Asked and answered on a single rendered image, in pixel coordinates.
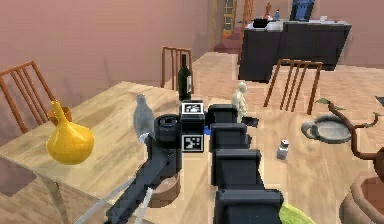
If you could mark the grey salt shaker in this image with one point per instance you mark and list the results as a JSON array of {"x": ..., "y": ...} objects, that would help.
[{"x": 282, "y": 151}]

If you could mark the black pot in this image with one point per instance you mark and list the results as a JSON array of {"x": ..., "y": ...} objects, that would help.
[{"x": 260, "y": 23}]

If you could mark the cream human figurine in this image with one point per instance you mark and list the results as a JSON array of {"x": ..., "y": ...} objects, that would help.
[{"x": 240, "y": 100}]

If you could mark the small brown bowl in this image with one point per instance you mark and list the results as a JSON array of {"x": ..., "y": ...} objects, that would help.
[{"x": 66, "y": 113}]

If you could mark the brown wooden chair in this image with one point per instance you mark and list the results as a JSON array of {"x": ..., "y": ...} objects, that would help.
[
  {"x": 23, "y": 96},
  {"x": 293, "y": 86},
  {"x": 173, "y": 66}
]

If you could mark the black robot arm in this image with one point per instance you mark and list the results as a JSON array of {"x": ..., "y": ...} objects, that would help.
[{"x": 236, "y": 166}]

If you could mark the small black flat object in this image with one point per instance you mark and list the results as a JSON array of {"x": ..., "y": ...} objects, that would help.
[{"x": 251, "y": 121}]

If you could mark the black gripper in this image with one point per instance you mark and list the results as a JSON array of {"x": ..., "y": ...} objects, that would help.
[{"x": 166, "y": 128}]

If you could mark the grey glass vase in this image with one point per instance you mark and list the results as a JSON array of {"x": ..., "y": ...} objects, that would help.
[{"x": 143, "y": 116}]

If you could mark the light wooden dining table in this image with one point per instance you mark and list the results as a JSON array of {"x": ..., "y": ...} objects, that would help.
[{"x": 110, "y": 140}]

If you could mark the black kitchen counter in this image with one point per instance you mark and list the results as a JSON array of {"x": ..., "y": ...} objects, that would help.
[{"x": 293, "y": 46}]

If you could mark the dark green wine bottle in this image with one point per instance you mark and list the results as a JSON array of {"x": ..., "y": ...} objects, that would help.
[{"x": 184, "y": 83}]

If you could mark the blue bottle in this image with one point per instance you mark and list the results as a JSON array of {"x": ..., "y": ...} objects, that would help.
[{"x": 277, "y": 15}]

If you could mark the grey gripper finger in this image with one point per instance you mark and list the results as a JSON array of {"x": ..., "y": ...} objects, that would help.
[{"x": 106, "y": 200}]

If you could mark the blue and black appliance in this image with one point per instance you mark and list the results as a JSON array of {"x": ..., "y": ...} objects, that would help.
[{"x": 301, "y": 10}]

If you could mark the grey round pan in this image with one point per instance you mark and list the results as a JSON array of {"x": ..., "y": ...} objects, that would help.
[{"x": 328, "y": 130}]

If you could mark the green round object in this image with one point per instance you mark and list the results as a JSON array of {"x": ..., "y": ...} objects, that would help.
[{"x": 295, "y": 215}]

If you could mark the white cup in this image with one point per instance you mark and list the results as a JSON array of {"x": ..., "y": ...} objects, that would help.
[{"x": 323, "y": 19}]

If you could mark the yellow wooden shelf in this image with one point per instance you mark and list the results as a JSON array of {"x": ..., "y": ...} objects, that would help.
[{"x": 229, "y": 16}]

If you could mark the brown wooden bowl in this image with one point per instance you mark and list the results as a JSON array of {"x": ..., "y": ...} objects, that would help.
[{"x": 166, "y": 195}]

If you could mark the small blue object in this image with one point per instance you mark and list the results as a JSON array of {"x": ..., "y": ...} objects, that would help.
[{"x": 207, "y": 131}]

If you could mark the house plant in brown pot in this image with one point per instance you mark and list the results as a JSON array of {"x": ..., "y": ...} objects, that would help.
[{"x": 361, "y": 200}]

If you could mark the yellow round vase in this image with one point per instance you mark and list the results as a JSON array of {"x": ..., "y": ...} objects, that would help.
[{"x": 70, "y": 143}]

